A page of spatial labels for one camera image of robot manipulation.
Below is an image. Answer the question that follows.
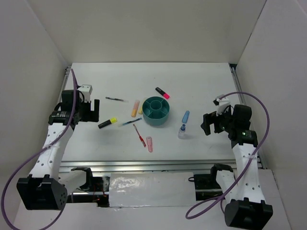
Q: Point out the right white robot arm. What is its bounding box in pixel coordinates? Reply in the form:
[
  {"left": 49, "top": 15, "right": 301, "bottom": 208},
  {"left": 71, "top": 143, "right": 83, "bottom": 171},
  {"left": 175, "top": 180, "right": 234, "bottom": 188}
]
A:
[{"left": 201, "top": 104, "right": 273, "bottom": 230}]

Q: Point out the pink black highlighter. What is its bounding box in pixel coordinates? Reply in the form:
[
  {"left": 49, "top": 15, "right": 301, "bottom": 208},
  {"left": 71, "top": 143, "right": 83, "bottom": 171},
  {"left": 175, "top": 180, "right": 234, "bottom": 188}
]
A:
[{"left": 155, "top": 87, "right": 170, "bottom": 99}]

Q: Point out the white foil cover plate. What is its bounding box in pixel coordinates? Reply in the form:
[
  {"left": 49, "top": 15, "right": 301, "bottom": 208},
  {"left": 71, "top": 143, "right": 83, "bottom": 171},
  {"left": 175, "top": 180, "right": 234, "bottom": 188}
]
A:
[{"left": 109, "top": 172, "right": 196, "bottom": 207}]

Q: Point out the blue pastel highlighter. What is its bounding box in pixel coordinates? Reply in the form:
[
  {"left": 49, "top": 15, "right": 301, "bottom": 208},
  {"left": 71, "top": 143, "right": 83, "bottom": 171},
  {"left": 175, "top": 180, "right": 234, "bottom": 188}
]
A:
[{"left": 182, "top": 110, "right": 190, "bottom": 124}]

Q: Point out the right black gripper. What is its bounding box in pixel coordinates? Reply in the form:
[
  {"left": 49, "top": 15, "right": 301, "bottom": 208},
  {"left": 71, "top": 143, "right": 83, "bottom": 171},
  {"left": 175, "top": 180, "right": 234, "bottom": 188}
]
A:
[{"left": 201, "top": 105, "right": 236, "bottom": 135}]

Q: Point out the teal round compartment organizer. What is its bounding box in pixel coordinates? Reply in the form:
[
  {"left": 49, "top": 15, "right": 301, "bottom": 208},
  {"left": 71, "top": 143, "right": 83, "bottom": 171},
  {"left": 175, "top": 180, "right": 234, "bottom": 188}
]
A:
[{"left": 142, "top": 96, "right": 170, "bottom": 126}]

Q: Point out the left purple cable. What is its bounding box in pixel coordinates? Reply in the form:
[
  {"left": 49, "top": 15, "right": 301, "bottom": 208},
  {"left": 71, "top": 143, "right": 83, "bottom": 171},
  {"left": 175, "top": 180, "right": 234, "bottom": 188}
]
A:
[{"left": 0, "top": 69, "right": 79, "bottom": 230}]

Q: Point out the yellow black highlighter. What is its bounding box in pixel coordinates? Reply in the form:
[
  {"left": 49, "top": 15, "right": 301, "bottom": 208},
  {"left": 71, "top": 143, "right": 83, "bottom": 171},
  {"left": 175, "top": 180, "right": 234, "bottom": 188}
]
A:
[{"left": 98, "top": 117, "right": 117, "bottom": 129}]

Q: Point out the black gel pen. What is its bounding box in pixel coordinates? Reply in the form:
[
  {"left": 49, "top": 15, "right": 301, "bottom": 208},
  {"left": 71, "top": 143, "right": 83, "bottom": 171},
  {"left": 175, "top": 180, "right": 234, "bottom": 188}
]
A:
[{"left": 105, "top": 97, "right": 129, "bottom": 103}]

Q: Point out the blue gel pen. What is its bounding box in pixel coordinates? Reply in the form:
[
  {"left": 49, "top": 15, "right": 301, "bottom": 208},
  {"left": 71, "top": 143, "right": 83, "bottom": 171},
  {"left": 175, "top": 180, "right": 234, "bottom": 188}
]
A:
[{"left": 118, "top": 117, "right": 142, "bottom": 127}]

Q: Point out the red gel pen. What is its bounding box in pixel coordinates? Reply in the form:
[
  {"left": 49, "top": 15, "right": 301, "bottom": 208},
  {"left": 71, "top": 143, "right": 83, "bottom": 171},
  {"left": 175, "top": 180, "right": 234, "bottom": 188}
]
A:
[{"left": 133, "top": 124, "right": 146, "bottom": 147}]

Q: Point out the purple cable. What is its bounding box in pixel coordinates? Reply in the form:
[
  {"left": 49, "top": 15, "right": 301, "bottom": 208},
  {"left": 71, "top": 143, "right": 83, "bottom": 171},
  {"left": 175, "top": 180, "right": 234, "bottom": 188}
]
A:
[
  {"left": 185, "top": 92, "right": 271, "bottom": 220},
  {"left": 0, "top": 69, "right": 79, "bottom": 230}
]

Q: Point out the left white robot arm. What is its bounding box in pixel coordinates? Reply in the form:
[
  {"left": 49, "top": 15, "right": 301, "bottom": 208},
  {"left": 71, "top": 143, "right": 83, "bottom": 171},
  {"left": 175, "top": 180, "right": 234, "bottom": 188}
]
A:
[{"left": 17, "top": 85, "right": 100, "bottom": 210}]

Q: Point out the pink pastel highlighter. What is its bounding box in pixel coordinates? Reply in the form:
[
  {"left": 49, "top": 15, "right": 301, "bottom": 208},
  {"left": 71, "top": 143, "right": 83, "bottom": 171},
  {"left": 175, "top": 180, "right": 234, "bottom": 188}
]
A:
[{"left": 146, "top": 137, "right": 153, "bottom": 152}]

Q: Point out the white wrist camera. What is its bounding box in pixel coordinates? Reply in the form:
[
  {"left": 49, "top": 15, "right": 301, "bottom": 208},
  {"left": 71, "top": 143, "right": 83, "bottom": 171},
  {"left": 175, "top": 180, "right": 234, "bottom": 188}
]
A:
[
  {"left": 213, "top": 95, "right": 230, "bottom": 116},
  {"left": 77, "top": 84, "right": 93, "bottom": 103}
]

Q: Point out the aluminium table frame rail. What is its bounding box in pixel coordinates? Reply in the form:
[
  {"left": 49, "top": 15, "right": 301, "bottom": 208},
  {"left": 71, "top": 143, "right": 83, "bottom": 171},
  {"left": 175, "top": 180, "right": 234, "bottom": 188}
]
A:
[{"left": 59, "top": 160, "right": 236, "bottom": 174}]

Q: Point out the blue capped glue bottle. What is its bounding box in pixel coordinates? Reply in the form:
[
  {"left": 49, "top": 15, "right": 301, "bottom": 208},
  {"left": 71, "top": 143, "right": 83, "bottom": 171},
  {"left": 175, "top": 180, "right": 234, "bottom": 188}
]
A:
[{"left": 178, "top": 124, "right": 186, "bottom": 139}]

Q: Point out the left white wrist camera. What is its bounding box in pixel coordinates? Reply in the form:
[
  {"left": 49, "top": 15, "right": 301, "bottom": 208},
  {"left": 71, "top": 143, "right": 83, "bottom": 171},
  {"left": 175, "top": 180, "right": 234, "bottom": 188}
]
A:
[{"left": 77, "top": 84, "right": 93, "bottom": 103}]

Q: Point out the orange pastel highlighter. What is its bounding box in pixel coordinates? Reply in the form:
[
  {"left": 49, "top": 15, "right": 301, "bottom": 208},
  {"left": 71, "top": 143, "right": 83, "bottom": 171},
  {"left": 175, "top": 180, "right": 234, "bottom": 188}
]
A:
[{"left": 131, "top": 100, "right": 140, "bottom": 117}]

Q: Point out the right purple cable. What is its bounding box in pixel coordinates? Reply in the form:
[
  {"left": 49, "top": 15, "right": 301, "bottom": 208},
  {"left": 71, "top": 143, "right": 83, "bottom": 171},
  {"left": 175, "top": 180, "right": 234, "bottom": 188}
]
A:
[{"left": 185, "top": 92, "right": 271, "bottom": 220}]

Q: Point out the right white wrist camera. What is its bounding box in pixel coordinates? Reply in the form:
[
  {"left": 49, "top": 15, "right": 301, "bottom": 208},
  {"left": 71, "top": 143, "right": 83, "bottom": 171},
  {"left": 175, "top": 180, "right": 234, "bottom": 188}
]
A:
[{"left": 213, "top": 95, "right": 230, "bottom": 116}]

